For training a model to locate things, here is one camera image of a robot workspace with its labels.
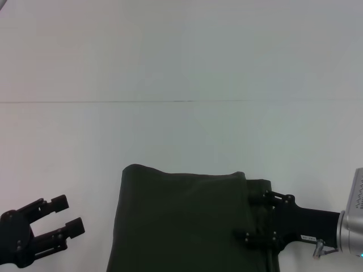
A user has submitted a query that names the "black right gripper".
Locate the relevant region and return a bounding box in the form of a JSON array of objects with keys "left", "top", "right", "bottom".
[{"left": 233, "top": 189, "right": 341, "bottom": 253}]

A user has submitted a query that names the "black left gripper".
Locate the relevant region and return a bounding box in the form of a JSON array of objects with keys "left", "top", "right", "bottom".
[{"left": 0, "top": 194, "right": 86, "bottom": 269}]

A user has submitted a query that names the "dark green t-shirt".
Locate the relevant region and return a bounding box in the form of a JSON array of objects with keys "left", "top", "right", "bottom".
[{"left": 106, "top": 163, "right": 281, "bottom": 272}]

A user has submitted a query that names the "right wrist cable with connectors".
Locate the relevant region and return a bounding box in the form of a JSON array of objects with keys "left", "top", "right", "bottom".
[{"left": 311, "top": 239, "right": 338, "bottom": 258}]

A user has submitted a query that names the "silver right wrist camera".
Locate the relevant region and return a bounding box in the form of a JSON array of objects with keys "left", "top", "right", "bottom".
[{"left": 344, "top": 167, "right": 363, "bottom": 219}]

